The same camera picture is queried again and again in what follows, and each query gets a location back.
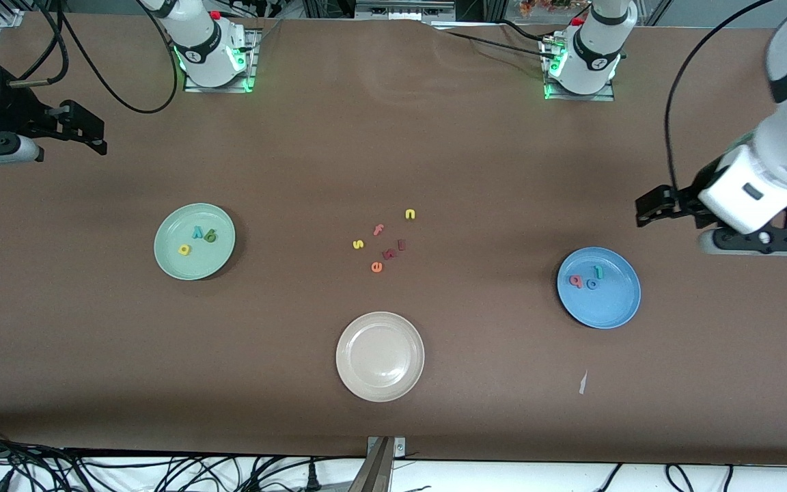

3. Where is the blue plate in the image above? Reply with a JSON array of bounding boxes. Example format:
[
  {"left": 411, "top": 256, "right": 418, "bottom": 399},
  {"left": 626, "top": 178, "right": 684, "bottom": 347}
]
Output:
[{"left": 557, "top": 247, "right": 641, "bottom": 329}]

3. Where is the green plate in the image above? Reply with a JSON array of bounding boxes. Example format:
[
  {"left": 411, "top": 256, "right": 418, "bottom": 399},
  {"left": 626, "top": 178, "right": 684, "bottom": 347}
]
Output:
[{"left": 154, "top": 203, "right": 236, "bottom": 281}]

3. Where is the orange decorative object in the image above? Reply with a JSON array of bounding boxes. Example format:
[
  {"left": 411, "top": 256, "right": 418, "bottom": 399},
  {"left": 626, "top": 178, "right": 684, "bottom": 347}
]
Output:
[{"left": 520, "top": 0, "right": 589, "bottom": 14}]

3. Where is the brown table cover sheet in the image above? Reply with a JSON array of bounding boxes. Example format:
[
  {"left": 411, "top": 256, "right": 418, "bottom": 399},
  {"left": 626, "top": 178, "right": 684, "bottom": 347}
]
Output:
[{"left": 0, "top": 12, "right": 787, "bottom": 467}]

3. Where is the beige plate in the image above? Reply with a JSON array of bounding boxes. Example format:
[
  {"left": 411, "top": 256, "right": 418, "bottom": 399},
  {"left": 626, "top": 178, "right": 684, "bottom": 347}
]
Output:
[{"left": 335, "top": 312, "right": 426, "bottom": 402}]

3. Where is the grey metal beam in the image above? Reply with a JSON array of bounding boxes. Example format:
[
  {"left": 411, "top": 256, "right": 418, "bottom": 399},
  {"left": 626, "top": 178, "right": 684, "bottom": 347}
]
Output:
[{"left": 348, "top": 437, "right": 394, "bottom": 492}]

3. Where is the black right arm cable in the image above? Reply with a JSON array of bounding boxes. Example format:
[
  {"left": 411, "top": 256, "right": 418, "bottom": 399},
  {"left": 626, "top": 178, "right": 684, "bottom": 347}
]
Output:
[{"left": 8, "top": 0, "right": 180, "bottom": 115}]

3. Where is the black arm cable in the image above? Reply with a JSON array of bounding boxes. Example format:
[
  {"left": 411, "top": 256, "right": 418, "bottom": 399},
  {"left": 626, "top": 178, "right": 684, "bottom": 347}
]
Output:
[
  {"left": 664, "top": 0, "right": 780, "bottom": 192},
  {"left": 8, "top": 0, "right": 180, "bottom": 115}
]

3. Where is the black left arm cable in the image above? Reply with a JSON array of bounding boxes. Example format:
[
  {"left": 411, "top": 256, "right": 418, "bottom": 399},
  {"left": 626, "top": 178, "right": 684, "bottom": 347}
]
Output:
[{"left": 664, "top": 0, "right": 780, "bottom": 192}]

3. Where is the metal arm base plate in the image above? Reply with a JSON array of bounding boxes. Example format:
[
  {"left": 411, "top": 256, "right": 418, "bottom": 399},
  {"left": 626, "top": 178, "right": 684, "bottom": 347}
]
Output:
[
  {"left": 184, "top": 27, "right": 259, "bottom": 94},
  {"left": 542, "top": 38, "right": 616, "bottom": 102}
]

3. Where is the black base cable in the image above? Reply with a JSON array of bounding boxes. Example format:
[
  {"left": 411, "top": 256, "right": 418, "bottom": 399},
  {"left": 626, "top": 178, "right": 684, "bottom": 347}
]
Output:
[
  {"left": 434, "top": 29, "right": 553, "bottom": 58},
  {"left": 496, "top": 19, "right": 546, "bottom": 42}
]

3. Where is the silver metal bracket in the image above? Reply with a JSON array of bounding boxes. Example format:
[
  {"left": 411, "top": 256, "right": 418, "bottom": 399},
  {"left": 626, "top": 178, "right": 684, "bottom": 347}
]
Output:
[{"left": 368, "top": 436, "right": 406, "bottom": 460}]

